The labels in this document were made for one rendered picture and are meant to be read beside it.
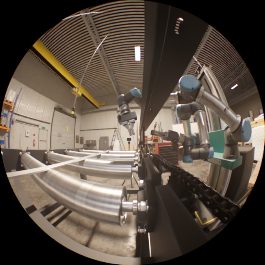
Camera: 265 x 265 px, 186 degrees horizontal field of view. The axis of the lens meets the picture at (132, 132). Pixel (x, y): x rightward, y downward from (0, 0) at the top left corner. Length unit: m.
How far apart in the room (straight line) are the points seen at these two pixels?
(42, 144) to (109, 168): 9.40
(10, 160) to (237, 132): 1.42
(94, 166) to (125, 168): 0.18
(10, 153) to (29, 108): 8.73
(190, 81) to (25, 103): 9.68
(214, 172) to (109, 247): 1.33
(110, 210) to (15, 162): 0.84
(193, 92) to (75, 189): 0.59
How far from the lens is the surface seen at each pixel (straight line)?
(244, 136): 0.54
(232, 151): 0.67
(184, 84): 0.48
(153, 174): 0.21
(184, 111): 0.72
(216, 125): 1.05
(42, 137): 9.71
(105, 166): 0.46
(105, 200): 0.18
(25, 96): 9.67
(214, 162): 0.76
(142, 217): 0.19
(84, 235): 1.20
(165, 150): 2.63
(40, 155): 0.96
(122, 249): 1.06
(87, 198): 0.20
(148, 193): 0.17
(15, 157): 0.90
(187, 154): 0.55
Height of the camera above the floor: 1.02
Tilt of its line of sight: 7 degrees up
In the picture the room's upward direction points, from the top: 2 degrees counter-clockwise
